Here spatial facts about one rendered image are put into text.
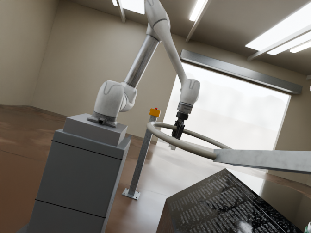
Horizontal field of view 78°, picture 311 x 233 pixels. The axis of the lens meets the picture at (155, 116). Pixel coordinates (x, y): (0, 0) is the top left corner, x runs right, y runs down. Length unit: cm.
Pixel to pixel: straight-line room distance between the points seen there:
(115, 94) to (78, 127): 29
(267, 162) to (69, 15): 813
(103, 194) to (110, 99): 55
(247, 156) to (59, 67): 761
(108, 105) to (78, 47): 674
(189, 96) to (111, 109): 48
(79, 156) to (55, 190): 23
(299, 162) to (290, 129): 836
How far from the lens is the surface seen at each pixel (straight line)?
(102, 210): 123
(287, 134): 891
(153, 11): 131
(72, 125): 117
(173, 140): 76
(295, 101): 905
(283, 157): 63
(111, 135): 111
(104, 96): 121
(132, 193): 250
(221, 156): 76
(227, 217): 76
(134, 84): 141
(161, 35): 126
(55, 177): 124
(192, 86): 115
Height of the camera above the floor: 105
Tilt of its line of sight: 1 degrees down
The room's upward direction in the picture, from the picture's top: 16 degrees clockwise
